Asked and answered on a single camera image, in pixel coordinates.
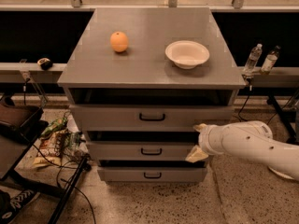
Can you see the grey top drawer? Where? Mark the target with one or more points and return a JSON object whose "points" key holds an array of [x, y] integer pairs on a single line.
{"points": [[160, 118]]}

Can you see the grey drawer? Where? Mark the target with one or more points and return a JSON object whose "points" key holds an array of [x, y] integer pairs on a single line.
{"points": [[139, 151], [160, 118], [141, 174]]}

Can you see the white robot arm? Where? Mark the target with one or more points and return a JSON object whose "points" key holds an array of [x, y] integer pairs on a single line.
{"points": [[250, 140]]}

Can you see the grey drawer cabinet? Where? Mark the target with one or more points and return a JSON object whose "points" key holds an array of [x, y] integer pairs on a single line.
{"points": [[143, 75]]}

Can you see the grey bottom drawer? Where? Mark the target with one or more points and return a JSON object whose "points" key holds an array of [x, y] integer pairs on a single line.
{"points": [[141, 174]]}

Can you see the grey middle drawer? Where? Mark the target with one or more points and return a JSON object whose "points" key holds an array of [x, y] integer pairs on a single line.
{"points": [[139, 151]]}

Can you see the white bowl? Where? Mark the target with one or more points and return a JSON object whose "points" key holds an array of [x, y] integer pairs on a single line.
{"points": [[187, 54]]}

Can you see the clear plastic water bottle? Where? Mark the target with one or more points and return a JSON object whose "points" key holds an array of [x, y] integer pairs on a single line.
{"points": [[252, 60]]}

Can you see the orange fruit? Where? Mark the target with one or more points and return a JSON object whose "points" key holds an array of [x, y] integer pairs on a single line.
{"points": [[119, 41]]}

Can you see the green snack bag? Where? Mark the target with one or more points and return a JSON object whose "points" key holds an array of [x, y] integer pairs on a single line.
{"points": [[55, 126]]}

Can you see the brown snack bag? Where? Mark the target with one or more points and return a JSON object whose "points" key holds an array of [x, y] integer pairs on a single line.
{"points": [[51, 150]]}

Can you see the black tape measure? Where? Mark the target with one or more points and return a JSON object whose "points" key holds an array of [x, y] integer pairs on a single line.
{"points": [[45, 63]]}

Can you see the black tray cart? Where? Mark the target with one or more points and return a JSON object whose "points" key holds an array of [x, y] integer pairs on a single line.
{"points": [[21, 125]]}

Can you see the black white sneaker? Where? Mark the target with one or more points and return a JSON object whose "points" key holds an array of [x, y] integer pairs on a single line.
{"points": [[11, 206]]}

